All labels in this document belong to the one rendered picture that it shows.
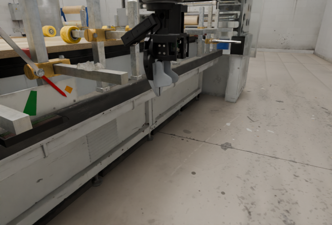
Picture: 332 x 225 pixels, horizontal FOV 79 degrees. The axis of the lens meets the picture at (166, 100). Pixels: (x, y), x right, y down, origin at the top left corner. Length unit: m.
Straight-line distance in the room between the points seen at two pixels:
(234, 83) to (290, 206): 1.71
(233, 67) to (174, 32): 2.34
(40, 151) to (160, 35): 0.62
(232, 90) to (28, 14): 2.46
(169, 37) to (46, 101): 0.50
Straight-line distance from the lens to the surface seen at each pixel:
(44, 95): 0.78
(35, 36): 0.76
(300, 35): 9.16
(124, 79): 0.57
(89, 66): 0.63
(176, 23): 0.44
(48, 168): 1.21
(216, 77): 2.97
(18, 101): 0.74
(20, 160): 0.84
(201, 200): 1.36
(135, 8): 1.10
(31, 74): 0.76
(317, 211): 1.55
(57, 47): 1.03
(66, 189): 1.30
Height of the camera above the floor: 0.98
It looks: 21 degrees down
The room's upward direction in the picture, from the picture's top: straight up
